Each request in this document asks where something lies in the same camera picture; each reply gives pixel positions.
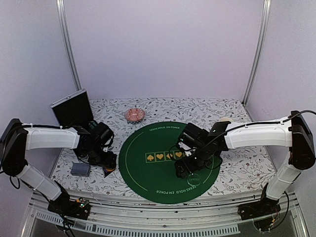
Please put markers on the black triangular card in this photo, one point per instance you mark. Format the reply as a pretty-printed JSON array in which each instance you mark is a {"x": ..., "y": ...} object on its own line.
[{"x": 106, "y": 174}]

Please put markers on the aluminium frame post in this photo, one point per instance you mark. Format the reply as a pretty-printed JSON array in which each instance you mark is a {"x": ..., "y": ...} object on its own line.
[
  {"x": 259, "y": 47},
  {"x": 67, "y": 42}
]

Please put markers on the clear acrylic dealer button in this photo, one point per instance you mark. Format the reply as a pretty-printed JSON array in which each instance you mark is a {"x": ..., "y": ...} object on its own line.
[{"x": 194, "y": 179}]

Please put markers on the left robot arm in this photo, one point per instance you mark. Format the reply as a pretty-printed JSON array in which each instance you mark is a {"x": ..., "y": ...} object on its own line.
[{"x": 21, "y": 140}]

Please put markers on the aluminium table front rail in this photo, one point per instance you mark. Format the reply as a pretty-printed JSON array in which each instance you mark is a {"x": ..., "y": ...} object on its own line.
[{"x": 206, "y": 216}]

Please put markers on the round green poker mat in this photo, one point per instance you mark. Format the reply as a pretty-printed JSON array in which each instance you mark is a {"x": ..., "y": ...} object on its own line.
[{"x": 146, "y": 167}]

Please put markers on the blue playing card deck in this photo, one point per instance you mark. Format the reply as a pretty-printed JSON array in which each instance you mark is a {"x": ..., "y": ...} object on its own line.
[{"x": 80, "y": 169}]

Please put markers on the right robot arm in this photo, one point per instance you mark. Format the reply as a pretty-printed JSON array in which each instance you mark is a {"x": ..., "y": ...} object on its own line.
[{"x": 291, "y": 132}]

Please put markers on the right aluminium frame post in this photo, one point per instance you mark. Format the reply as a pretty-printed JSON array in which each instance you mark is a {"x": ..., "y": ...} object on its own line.
[{"x": 259, "y": 47}]

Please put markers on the left aluminium frame post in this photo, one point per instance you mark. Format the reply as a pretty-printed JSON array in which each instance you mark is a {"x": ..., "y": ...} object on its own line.
[{"x": 67, "y": 42}]

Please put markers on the aluminium poker chip case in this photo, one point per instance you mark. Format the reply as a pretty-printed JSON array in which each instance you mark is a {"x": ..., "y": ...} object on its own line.
[{"x": 73, "y": 109}]

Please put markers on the red patterned bowl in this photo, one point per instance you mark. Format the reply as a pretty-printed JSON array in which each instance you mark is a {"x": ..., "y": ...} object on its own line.
[{"x": 134, "y": 115}]

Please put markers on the right arm base controller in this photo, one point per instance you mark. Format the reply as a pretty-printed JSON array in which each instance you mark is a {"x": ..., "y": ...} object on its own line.
[{"x": 267, "y": 214}]

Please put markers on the cream ceramic mug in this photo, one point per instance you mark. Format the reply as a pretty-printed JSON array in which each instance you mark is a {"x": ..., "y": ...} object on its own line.
[{"x": 226, "y": 119}]

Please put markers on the floral white tablecloth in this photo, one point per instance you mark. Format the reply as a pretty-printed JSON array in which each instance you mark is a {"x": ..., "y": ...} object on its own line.
[{"x": 241, "y": 170}]

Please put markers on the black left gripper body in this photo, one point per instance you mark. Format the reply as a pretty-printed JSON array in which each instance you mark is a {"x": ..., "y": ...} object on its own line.
[{"x": 97, "y": 157}]

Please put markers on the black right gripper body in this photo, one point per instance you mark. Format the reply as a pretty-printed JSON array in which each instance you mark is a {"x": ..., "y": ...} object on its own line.
[{"x": 202, "y": 159}]

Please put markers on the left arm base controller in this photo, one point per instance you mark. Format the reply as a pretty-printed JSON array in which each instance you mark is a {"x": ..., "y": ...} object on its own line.
[{"x": 79, "y": 208}]

